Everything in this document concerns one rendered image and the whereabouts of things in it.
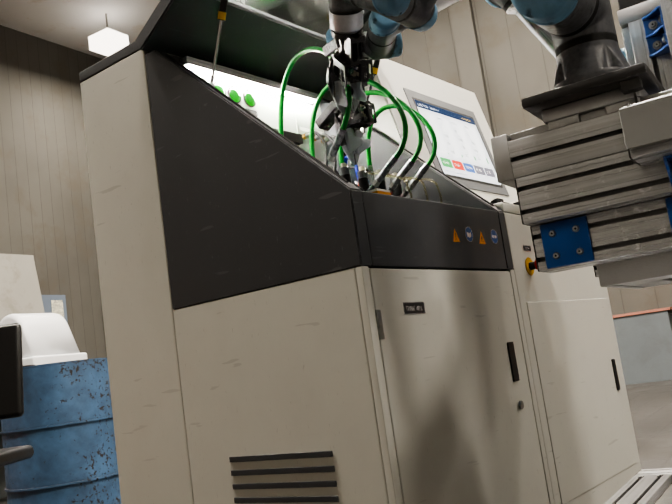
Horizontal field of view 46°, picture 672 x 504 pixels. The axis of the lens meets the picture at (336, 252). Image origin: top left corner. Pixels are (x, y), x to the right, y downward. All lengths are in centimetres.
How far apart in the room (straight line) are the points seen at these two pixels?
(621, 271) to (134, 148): 122
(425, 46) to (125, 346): 1009
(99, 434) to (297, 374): 214
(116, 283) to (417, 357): 85
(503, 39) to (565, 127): 990
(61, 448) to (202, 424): 183
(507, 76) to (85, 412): 862
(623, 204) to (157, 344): 114
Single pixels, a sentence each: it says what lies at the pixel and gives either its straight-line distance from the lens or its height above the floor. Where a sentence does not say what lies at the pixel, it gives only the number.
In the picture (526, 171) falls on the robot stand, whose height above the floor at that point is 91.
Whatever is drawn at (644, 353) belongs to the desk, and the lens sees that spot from 894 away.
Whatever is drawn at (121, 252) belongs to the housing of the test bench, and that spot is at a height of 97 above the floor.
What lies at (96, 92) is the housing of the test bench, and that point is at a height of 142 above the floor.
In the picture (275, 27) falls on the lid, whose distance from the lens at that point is 230.
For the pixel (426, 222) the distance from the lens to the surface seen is 184.
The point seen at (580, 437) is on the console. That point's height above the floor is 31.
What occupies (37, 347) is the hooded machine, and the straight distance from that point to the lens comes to 906.
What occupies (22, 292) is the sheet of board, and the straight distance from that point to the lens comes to 1221.
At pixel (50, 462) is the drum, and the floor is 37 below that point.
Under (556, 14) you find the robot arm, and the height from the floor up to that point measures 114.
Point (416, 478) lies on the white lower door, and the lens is 167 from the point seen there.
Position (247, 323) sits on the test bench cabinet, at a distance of 180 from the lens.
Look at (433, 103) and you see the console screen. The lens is 273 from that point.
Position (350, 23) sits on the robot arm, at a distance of 180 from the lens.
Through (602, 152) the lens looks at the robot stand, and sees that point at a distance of 152.
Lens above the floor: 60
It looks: 8 degrees up
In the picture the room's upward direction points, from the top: 8 degrees counter-clockwise
